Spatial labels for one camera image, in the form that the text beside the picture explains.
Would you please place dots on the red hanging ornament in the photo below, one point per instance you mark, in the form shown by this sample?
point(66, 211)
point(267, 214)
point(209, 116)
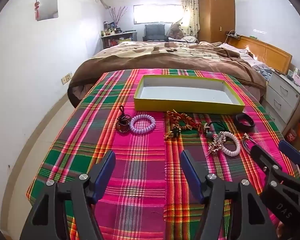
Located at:
point(36, 10)

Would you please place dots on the window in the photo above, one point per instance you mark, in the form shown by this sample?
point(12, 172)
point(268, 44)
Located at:
point(157, 13)

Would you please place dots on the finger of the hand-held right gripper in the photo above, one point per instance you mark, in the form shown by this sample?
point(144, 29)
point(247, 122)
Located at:
point(261, 157)
point(290, 152)

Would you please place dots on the brown teddy bear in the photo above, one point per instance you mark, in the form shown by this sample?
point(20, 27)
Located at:
point(176, 31)

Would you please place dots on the white bed sheet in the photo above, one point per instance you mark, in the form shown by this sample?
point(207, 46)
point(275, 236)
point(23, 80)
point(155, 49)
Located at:
point(236, 52)

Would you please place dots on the wooden wardrobe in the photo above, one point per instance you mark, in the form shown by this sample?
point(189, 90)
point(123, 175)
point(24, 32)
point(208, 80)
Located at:
point(215, 10)

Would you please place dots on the grey armchair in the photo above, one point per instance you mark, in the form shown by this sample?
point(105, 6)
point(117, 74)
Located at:
point(153, 32)

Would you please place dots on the rhinestone hair clip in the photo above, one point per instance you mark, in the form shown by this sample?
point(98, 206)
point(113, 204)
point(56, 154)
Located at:
point(216, 143)

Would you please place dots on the pink green plaid cloth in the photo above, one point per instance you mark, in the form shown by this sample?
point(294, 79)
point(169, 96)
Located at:
point(140, 155)

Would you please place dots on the cluttered shelf unit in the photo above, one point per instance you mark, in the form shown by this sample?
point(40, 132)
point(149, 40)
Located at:
point(115, 40)

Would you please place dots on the wooden headboard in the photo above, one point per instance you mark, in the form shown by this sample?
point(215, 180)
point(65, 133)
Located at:
point(267, 51)

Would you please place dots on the yellow shallow cardboard box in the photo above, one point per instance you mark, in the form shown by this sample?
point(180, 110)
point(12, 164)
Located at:
point(185, 91)

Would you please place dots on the bed with brown blanket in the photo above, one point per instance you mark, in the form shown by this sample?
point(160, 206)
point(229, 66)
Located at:
point(152, 57)

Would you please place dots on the patterned curtain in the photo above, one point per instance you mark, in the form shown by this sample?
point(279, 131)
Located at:
point(191, 10)

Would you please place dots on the black wristband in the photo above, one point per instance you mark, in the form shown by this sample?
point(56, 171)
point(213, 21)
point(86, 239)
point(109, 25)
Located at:
point(243, 124)

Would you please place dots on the red knot gold charm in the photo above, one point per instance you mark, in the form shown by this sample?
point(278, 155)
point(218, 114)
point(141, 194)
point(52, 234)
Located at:
point(187, 120)

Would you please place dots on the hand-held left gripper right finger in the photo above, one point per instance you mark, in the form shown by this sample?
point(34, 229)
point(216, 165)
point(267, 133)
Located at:
point(191, 172)

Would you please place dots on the light blue clothing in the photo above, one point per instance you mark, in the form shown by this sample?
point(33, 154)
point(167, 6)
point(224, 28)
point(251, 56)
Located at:
point(263, 71)

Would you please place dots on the wall socket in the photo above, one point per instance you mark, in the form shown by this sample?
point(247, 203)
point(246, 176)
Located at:
point(66, 78)

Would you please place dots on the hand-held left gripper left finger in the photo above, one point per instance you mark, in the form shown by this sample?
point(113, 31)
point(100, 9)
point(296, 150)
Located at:
point(106, 172)

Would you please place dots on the grey nightstand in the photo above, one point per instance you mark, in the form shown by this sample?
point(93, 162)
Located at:
point(282, 95)

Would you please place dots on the square wall mirror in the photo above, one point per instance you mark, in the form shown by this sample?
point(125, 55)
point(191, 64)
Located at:
point(48, 7)

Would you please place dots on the decorative flower branches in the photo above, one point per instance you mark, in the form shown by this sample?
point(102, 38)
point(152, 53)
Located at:
point(117, 15)

